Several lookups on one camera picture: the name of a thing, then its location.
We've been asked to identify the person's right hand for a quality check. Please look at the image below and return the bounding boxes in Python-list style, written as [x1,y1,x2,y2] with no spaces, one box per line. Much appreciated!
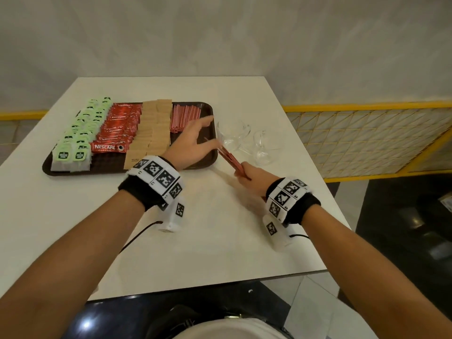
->
[234,161,285,199]

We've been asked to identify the clear glass cups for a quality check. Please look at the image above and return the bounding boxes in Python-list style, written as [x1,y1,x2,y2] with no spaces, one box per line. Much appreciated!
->
[215,120,280,166]

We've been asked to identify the marker cube on right wrist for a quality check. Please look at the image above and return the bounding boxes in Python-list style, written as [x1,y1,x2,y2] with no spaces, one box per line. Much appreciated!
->
[262,215,301,253]

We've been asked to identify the neat rows of sugar packets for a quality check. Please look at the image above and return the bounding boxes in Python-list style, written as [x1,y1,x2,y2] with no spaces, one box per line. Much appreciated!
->
[122,99,173,170]

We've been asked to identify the person's left hand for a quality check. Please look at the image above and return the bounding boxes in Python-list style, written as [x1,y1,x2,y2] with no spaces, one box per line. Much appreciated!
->
[161,115,222,172]

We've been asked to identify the wristband with marker tiles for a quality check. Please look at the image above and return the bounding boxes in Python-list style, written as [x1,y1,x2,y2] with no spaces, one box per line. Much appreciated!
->
[118,155,185,212]
[265,177,322,227]

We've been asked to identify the right wristband with marker tiles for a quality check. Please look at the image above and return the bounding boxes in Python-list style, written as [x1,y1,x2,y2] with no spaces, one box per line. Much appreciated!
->
[265,177,322,227]

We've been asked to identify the left wristband with marker tiles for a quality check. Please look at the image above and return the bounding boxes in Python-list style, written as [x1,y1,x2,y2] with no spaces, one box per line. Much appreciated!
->
[118,155,185,212]

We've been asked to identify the person's left forearm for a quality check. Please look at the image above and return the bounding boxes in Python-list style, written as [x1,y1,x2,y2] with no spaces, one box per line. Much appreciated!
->
[0,189,146,339]

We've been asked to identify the row of red Nescafe sachets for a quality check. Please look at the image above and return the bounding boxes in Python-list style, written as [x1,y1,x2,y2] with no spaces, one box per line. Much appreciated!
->
[90,103,143,154]

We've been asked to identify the person's white clothing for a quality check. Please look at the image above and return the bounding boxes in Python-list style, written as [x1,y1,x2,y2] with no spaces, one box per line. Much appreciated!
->
[172,316,287,339]

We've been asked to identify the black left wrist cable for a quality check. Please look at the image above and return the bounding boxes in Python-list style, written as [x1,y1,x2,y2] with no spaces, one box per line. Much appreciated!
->
[119,220,164,254]

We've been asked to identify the brown plastic tray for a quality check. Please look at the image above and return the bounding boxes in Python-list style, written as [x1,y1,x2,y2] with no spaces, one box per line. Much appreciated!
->
[42,101,219,177]

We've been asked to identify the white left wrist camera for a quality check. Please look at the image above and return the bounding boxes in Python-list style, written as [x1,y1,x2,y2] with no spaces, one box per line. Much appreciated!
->
[157,202,187,234]

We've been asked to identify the neat rows of tea bags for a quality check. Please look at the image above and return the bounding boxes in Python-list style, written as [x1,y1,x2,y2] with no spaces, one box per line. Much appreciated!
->
[50,97,114,173]

